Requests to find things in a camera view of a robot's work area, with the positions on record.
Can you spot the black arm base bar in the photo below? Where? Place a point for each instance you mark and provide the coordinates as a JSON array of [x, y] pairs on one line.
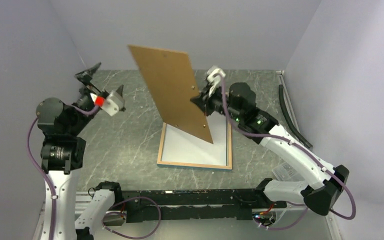
[[153, 205]]

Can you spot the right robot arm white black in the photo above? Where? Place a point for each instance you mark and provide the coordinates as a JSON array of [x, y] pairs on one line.
[[322, 182]]

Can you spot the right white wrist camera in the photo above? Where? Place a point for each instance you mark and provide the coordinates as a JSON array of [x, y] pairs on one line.
[[214, 76]]

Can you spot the blue wooden picture frame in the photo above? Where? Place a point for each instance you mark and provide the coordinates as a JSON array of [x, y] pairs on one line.
[[195, 164]]

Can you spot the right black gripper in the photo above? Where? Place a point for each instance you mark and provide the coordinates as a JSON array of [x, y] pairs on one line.
[[204, 100]]

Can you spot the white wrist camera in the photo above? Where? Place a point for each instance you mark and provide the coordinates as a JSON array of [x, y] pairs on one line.
[[214, 76], [112, 104]]

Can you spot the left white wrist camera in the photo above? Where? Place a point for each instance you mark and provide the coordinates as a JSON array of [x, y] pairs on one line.
[[112, 104]]

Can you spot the clear plastic screw box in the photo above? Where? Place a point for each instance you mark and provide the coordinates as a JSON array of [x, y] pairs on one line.
[[286, 173]]

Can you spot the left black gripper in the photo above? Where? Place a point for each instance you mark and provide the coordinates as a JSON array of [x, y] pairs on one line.
[[86, 77]]

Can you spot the hot air balloon photo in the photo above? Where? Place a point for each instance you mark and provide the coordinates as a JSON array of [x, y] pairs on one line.
[[195, 149]]

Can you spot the brown frame backing board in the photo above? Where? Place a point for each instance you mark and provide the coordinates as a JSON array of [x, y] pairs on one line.
[[170, 80]]

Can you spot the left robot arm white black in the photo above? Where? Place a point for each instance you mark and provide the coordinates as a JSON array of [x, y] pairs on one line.
[[62, 154]]

